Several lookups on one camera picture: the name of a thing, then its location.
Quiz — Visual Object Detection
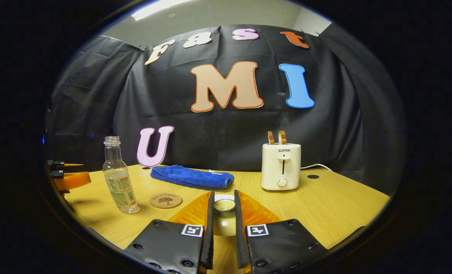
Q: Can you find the black backdrop cloth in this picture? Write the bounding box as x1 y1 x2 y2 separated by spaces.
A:
45 25 407 194

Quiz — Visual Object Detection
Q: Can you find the round cork coaster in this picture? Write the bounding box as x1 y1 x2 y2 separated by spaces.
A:
150 193 183 209

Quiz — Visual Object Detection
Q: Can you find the white toaster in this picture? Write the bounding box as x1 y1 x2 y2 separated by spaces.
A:
261 143 302 191

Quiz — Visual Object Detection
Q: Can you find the cream teacup lid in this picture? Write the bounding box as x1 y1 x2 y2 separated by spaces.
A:
212 193 237 237

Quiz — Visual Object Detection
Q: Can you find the clear water bottle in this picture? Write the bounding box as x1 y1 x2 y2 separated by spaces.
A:
102 136 141 214

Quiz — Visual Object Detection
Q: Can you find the white toaster cable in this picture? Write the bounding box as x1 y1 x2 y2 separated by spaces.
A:
300 164 333 172

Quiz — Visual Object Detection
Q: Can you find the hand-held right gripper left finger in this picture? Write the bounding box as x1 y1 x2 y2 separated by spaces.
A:
124 190 215 274

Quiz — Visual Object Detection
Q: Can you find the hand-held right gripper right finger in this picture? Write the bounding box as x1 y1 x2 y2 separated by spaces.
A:
233 190 329 274

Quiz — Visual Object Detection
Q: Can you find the blue towel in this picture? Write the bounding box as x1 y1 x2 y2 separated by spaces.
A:
150 164 235 190

